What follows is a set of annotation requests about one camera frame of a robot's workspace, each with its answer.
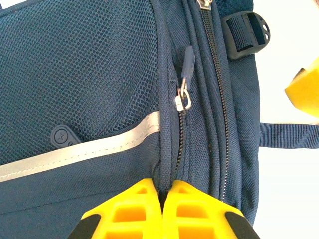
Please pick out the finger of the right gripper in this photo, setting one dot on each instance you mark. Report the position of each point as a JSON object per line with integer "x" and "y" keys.
{"x": 306, "y": 89}

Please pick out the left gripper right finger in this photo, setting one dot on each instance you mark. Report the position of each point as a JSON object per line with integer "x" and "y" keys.
{"x": 214, "y": 209}

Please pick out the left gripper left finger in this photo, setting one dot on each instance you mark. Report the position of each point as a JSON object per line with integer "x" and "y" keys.
{"x": 107, "y": 207}

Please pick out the navy blue backpack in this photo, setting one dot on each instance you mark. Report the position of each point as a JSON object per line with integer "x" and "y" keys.
{"x": 74, "y": 74}

